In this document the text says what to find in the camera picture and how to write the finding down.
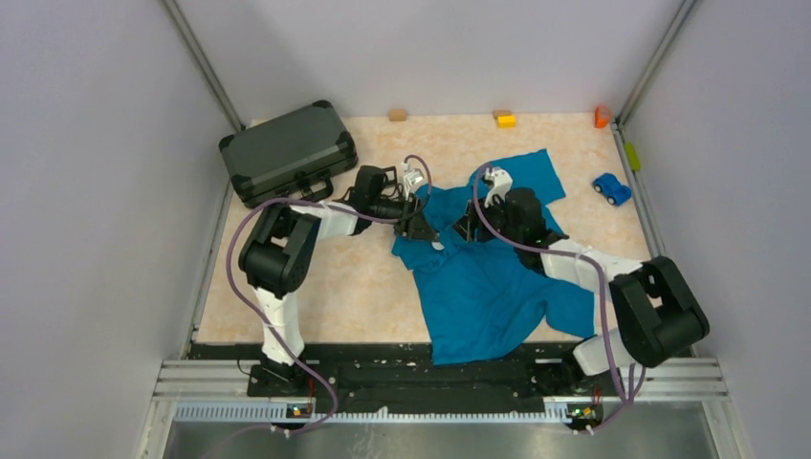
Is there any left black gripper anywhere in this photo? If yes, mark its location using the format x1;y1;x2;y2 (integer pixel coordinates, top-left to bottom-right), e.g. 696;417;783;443
369;191;439;242

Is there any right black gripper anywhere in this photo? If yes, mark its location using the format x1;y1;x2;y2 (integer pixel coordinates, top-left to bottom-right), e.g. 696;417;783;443
451;191;522;246

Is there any blue t-shirt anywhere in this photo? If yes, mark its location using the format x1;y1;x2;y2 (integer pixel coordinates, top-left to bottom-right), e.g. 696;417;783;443
392;179;595;365

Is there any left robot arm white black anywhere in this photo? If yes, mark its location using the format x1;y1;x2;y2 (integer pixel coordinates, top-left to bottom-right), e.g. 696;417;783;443
237;161;443;396

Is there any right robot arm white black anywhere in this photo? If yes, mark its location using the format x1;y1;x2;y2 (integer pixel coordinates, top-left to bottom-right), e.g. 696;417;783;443
452;187;711;394

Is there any yellow block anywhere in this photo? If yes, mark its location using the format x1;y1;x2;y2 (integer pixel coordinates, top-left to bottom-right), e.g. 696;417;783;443
495;115;517;129

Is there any tan wooden block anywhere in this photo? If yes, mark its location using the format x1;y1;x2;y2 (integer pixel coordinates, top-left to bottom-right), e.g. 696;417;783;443
387;108;408;122

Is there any brown wooden block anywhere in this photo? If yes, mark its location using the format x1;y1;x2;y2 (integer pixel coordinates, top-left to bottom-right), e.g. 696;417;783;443
492;109;513;119

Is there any dark green hard case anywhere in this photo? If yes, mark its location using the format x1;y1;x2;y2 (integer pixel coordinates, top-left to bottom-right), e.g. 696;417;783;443
218;99;358;208

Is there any blue toy car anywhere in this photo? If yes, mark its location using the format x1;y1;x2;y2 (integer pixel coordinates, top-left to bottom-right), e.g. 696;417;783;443
592;172;632;207

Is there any orange toy block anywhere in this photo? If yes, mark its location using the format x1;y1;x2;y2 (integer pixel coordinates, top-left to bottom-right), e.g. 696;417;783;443
593;104;613;129

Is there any green marker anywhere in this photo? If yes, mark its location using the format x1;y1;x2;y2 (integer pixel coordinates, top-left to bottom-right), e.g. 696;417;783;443
624;142;642;172

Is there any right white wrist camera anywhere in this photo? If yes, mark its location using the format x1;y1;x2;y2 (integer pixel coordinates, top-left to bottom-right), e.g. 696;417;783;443
482;166;514;208

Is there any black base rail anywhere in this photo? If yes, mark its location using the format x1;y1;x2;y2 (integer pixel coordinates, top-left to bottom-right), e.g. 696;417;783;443
189;340;635;416

